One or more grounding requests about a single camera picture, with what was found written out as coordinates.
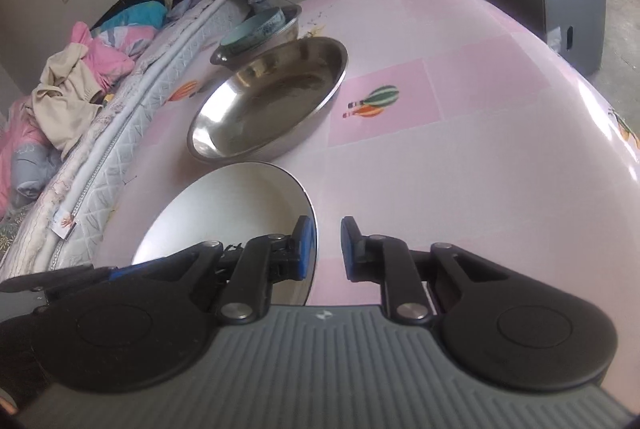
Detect large steel plate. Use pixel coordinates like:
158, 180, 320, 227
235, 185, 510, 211
186, 37, 348, 164

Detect steel bowl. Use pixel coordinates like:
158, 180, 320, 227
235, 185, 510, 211
209, 4, 302, 70

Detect teal ceramic bowl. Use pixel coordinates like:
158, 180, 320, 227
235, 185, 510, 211
219, 7, 285, 56

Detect white quilted mattress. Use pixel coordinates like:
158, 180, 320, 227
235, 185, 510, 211
1, 0, 250, 279

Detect pink floral blanket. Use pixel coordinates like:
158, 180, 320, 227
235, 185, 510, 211
1, 22, 158, 217

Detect beige clothing pile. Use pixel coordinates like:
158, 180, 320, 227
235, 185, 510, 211
32, 42, 103, 160

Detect teal patterned pillow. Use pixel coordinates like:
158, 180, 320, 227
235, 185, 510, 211
92, 0, 167, 34

